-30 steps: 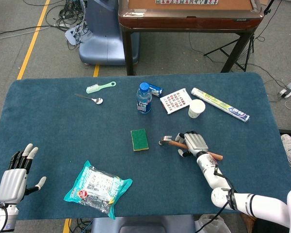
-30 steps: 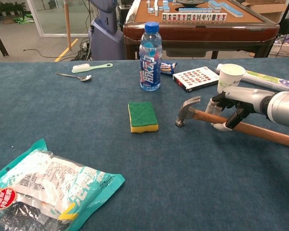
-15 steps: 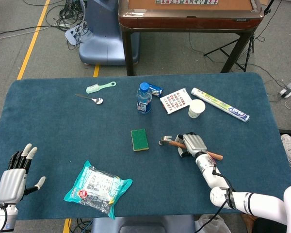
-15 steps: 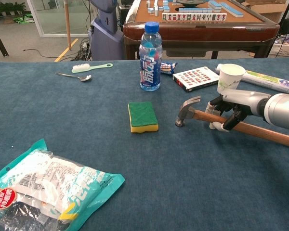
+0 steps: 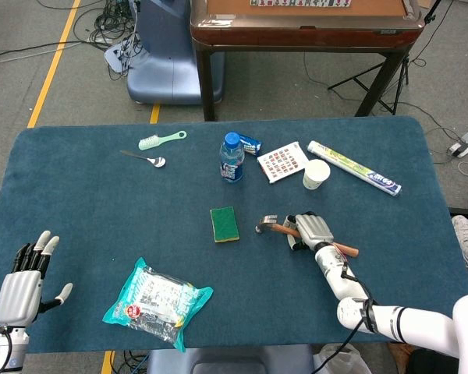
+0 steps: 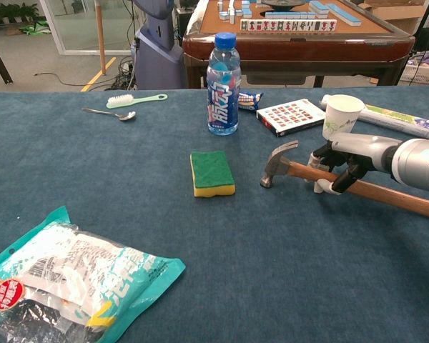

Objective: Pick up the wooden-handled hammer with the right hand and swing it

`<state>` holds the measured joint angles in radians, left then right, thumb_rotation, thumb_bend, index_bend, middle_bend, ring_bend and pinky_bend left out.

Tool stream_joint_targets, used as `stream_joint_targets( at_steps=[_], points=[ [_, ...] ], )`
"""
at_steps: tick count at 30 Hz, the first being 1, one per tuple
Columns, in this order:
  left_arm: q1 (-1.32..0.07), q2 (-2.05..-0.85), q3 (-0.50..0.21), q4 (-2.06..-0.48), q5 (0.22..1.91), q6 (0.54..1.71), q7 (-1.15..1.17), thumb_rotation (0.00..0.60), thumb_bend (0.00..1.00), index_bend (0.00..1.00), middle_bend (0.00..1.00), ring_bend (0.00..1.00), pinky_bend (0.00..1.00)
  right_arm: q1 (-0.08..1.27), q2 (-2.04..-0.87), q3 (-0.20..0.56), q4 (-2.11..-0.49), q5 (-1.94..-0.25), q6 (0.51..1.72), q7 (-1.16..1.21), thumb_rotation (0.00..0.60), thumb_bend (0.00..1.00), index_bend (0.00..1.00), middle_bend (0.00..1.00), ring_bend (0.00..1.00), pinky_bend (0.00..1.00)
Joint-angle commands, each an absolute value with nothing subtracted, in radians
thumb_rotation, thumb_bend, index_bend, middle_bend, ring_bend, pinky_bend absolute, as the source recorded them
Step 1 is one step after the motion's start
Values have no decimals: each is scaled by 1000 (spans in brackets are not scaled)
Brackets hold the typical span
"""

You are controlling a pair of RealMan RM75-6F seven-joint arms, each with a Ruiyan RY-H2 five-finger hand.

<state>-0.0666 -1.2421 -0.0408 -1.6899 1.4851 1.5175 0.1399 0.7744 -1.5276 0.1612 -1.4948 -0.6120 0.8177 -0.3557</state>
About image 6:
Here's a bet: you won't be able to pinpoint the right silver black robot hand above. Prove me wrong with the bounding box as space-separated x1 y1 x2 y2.
307 132 403 196

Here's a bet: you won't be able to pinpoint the wooden handle claw hammer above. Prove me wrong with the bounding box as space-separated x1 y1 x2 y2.
260 139 429 222

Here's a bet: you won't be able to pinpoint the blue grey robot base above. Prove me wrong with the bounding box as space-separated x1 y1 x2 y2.
132 0 185 90

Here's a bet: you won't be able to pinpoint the green yellow sponge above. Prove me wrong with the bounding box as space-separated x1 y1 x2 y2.
189 150 237 199

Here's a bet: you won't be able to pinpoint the white paper cup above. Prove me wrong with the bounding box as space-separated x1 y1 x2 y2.
322 94 365 141

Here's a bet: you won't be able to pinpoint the long white wrap box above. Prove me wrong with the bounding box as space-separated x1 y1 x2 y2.
320 94 429 140

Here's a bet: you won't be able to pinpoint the white box with tile print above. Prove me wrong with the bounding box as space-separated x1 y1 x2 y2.
256 99 327 139

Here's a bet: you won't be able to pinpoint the white plastic basket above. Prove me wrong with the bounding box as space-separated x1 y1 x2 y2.
396 59 429 86

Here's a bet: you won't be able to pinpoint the brown mahjong table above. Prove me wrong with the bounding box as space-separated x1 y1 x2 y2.
182 0 415 89

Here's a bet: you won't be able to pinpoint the blue snack packet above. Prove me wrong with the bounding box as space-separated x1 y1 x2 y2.
237 91 265 112

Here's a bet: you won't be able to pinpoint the long blue backed tile row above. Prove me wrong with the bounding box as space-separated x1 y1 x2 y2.
328 3 362 26

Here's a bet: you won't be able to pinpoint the cardboard box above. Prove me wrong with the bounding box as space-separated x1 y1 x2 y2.
357 0 429 36

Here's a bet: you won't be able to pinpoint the black tripod stand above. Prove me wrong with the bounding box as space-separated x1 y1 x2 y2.
400 0 429 86

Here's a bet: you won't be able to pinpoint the row of face-up mahjong tiles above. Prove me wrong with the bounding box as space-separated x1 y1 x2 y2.
240 19 338 32

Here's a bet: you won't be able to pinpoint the blue capped drink bottle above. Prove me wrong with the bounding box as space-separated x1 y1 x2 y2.
205 31 242 136

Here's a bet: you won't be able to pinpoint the short blue backed tile stack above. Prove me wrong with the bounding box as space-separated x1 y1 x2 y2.
309 0 330 15

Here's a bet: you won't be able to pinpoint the flat blue backed tile row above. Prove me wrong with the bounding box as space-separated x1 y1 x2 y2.
264 11 317 19

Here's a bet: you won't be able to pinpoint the blue felt table cover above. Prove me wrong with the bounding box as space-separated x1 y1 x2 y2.
0 85 429 343

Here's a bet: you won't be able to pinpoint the metal spoon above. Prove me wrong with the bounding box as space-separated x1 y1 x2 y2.
82 107 137 122

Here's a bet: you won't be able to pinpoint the mint green scrub brush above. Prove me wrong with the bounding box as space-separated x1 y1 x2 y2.
105 93 169 109

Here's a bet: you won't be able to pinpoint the wooden pole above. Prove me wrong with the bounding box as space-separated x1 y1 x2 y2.
94 0 107 76

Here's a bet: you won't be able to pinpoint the white framed glass partition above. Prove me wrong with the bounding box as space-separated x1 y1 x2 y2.
39 0 139 56

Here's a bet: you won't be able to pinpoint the teal plastic food package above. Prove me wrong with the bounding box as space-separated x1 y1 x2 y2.
0 206 187 343

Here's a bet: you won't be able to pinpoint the green cloth on floor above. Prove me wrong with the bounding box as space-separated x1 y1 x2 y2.
19 21 53 36

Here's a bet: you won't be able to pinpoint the green potted plants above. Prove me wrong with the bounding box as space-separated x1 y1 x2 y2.
0 2 40 26

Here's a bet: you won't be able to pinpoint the bundle of black cables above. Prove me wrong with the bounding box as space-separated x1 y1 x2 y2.
109 55 139 91

